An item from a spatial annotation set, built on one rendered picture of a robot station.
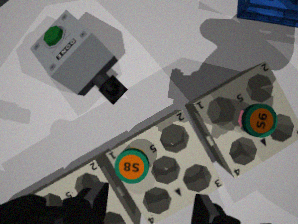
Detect grey button box with green button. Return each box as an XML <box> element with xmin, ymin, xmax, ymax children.
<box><xmin>30</xmin><ymin>10</ymin><xmax>128</xmax><ymax>105</ymax></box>

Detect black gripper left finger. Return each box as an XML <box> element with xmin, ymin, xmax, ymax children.
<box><xmin>0</xmin><ymin>181</ymin><xmax>109</xmax><ymax>224</ymax></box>

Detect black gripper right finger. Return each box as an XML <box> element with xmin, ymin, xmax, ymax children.
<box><xmin>191</xmin><ymin>194</ymin><xmax>241</xmax><ymax>224</ymax></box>

